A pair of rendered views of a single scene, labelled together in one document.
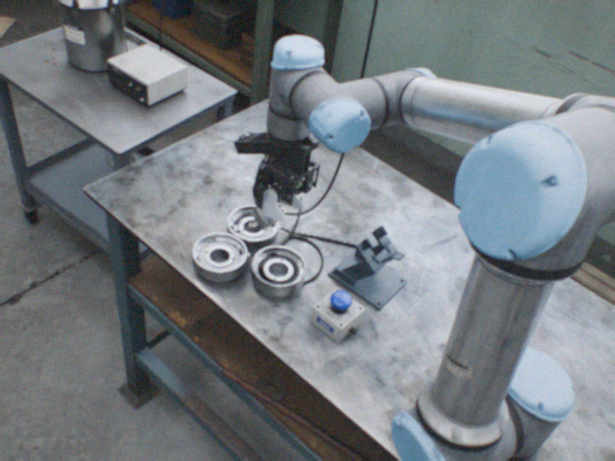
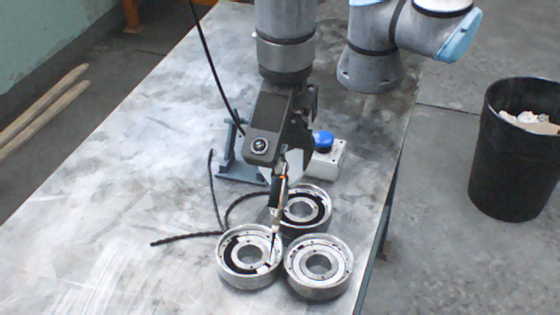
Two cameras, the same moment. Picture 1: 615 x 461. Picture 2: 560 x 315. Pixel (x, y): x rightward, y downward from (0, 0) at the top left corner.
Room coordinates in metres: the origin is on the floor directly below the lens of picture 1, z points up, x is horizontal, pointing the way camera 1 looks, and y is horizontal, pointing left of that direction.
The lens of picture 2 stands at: (1.04, 0.67, 1.52)
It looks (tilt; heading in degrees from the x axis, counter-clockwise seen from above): 41 degrees down; 254
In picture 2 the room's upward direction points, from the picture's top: straight up
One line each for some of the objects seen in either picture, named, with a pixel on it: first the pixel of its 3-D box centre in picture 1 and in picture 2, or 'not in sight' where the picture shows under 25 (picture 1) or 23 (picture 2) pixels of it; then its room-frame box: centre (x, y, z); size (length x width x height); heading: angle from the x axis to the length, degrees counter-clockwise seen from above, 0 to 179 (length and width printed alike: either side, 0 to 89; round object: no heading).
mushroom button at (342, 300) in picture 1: (339, 305); (323, 145); (0.74, -0.08, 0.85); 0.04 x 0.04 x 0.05
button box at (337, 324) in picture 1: (339, 316); (323, 155); (0.74, -0.09, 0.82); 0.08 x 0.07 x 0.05; 55
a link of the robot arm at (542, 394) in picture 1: (520, 400); (380, 9); (0.53, -0.35, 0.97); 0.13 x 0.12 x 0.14; 127
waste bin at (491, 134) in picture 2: not in sight; (520, 152); (-0.19, -0.58, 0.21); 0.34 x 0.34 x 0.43
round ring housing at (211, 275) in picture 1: (220, 258); (318, 267); (0.83, 0.16, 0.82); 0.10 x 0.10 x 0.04
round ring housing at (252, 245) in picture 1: (253, 229); (249, 257); (0.93, 0.11, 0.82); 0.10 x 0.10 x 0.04
